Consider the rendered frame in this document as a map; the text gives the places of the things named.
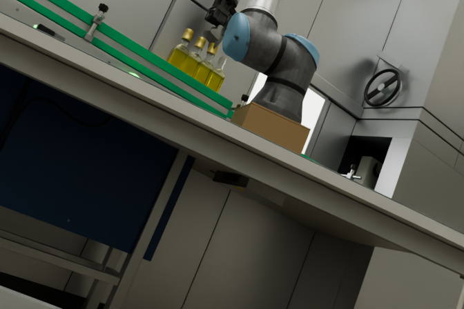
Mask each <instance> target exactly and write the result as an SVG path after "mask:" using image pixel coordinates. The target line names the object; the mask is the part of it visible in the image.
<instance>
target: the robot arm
mask: <svg viewBox="0 0 464 309"><path fill-rule="evenodd" d="M282 1H284V0H282ZM239 2H240V0H215V1H214V2H213V5H212V7H211V8H209V10H208V12H207V14H206V16H207V15H208V16H207V17H206V16H205V18H204V19H205V20H206V21H208V22H209V23H211V24H212V25H215V27H212V28H211V29H210V30H209V31H208V30H205V31H204V32H203V35H204V37H205V38H206V39H207V40H208V42H209V45H208V49H209V46H210V44H211V43H215V44H214V46H213V48H216V47H217V46H219V44H220V43H221V42H222V49H223V52H224V53H225V54H226V55H227V56H229V57H230V58H232V59H233V60H234V61H237V62H240V63H242V64H244V65H246V66H248V67H250V68H252V69H254V70H256V71H258V72H260V73H262V74H264V75H266V76H267V79H266V81H265V83H264V85H263V87H262V88H261V90H260V91H259V92H258V93H257V95H256V96H254V98H253V99H252V100H251V101H250V103H251V102H254V103H257V104H258V105H260V106H263V107H265V108H267V109H269V110H272V111H274V112H276V113H278V114H281V115H282V116H284V117H286V118H288V119H291V120H293V121H295V122H297V123H300V124H301V123H302V105H303V101H304V98H305V95H306V93H307V90H308V88H309V85H310V83H311V80H312V78H313V74H314V72H315V71H316V69H317V65H318V61H319V58H320V54H319V52H318V49H317V47H315V46H314V45H313V44H312V42H310V41H309V40H308V39H305V38H304V37H302V36H300V35H296V34H293V33H288V34H286V35H285V36H283V35H281V34H279V33H277V29H278V22H277V20H276V18H275V16H276V12H277V9H278V4H279V2H280V0H248V2H247V5H246V8H245V9H243V10H241V11H240V12H236V10H235V8H236V7H237V5H238V4H239Z"/></svg>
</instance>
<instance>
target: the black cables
mask: <svg viewBox="0 0 464 309"><path fill-rule="evenodd" d="M31 81H32V79H31V78H30V77H27V78H26V80H25V82H24V84H23V87H22V89H21V91H20V93H19V95H18V97H17V100H16V101H15V103H14V105H13V107H12V110H11V112H10V114H9V117H8V119H7V121H6V124H5V126H4V127H3V130H2V132H1V134H0V142H1V145H0V152H1V150H2V148H3V146H4V144H5V142H6V140H7V138H8V135H9V134H10V131H11V130H12V128H13V126H14V124H15V123H16V121H17V119H18V118H19V117H20V115H21V114H22V112H23V111H24V110H25V109H26V108H27V107H28V105H29V104H31V103H32V102H33V101H35V100H38V99H43V100H46V101H49V102H51V103H52V104H54V105H55V106H57V107H58V109H60V110H61V111H62V112H63V113H64V114H66V115H67V116H68V117H70V118H71V119H73V120H74V121H76V122H77V123H80V124H82V125H85V126H89V127H99V126H102V125H104V124H105V123H107V122H108V121H109V120H110V119H111V118H112V117H113V115H111V116H109V118H108V119H107V120H105V122H103V123H100V124H96V125H92V124H87V123H84V122H82V121H80V120H78V119H76V118H74V117H73V116H71V115H70V114H68V113H67V112H66V111H65V110H64V109H63V108H62V107H60V106H59V105H58V104H57V103H55V102H54V101H52V100H50V99H48V98H45V97H35V98H33V99H31V100H29V102H28V103H27V104H26V105H25V106H24V107H23V108H22V109H21V107H22V104H23V101H24V99H25V97H26V94H27V91H28V89H29V86H30V83H31ZM22 94H23V96H22ZM21 96H22V98H21ZM20 98H21V101H20V103H19V106H18V108H17V111H16V112H15V114H14V117H13V119H12V122H11V124H10V126H9V128H8V131H7V133H6V134H5V136H4V138H3V135H4V133H5V131H6V129H7V127H8V124H9V123H10V120H11V118H12V116H13V113H14V111H15V109H16V107H17V104H18V102H19V100H20ZM20 109H21V111H20ZM2 138H3V140H2ZM1 140H2V141H1Z"/></svg>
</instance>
